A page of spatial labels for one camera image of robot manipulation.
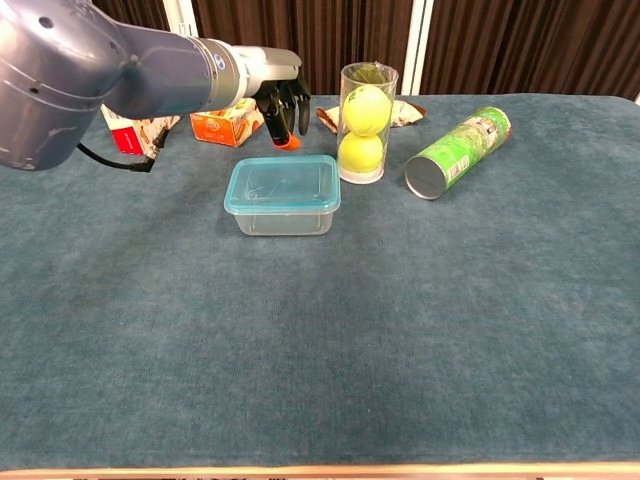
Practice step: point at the orange biscuit box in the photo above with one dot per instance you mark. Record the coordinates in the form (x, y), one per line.
(225, 127)

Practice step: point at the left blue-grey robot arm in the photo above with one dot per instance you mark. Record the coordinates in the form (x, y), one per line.
(75, 75)

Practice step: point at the blue plastic lid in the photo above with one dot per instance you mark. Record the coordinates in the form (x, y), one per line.
(282, 182)

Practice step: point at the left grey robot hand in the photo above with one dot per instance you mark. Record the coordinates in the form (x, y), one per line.
(270, 70)

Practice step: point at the white frame pole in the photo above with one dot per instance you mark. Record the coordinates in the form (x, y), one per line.
(417, 45)
(182, 17)

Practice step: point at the clear tennis ball tube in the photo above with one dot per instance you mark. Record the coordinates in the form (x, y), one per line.
(370, 72)

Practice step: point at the yellow tennis ball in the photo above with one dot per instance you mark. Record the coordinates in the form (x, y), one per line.
(360, 152)
(366, 110)

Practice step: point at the clear plastic container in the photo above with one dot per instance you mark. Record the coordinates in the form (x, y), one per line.
(285, 222)

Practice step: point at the teal table cloth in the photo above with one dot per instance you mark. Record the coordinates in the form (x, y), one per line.
(320, 325)

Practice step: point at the red white snack box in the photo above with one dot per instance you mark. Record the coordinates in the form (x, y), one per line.
(127, 137)

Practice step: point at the white brown snack wrapper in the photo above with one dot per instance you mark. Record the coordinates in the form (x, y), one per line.
(407, 112)

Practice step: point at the dark brown curtain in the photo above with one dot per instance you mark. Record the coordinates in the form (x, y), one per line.
(525, 45)
(325, 30)
(135, 12)

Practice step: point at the green chips can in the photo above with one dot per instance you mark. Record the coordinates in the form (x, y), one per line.
(460, 150)

